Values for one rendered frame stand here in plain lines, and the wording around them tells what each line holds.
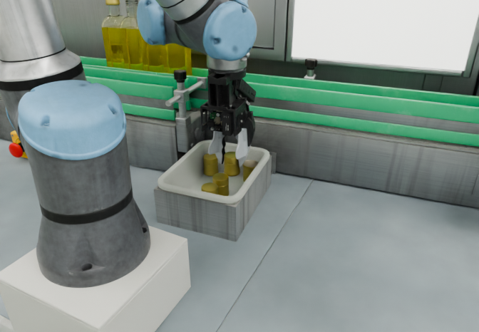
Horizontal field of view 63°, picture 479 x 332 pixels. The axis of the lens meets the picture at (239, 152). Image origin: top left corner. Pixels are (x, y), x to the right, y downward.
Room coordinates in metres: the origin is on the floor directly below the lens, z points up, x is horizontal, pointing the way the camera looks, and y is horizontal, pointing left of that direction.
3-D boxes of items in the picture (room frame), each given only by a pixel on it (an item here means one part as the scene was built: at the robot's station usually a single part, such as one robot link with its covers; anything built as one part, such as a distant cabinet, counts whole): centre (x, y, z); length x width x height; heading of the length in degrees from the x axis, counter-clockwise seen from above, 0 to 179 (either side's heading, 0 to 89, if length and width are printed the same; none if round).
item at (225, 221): (0.74, 0.04, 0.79); 0.27 x 0.17 x 0.08; 159
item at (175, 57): (1.00, 0.16, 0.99); 0.06 x 0.06 x 0.21; 70
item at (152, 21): (0.66, 0.10, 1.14); 0.11 x 0.11 x 0.08; 35
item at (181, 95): (0.85, 0.12, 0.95); 0.17 x 0.03 x 0.12; 159
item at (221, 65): (0.73, 0.02, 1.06); 0.08 x 0.08 x 0.05
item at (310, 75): (0.95, -0.18, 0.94); 0.07 x 0.04 x 0.13; 159
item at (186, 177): (0.72, 0.05, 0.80); 0.22 x 0.17 x 0.09; 159
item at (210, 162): (0.81, 0.07, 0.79); 0.04 x 0.04 x 0.04
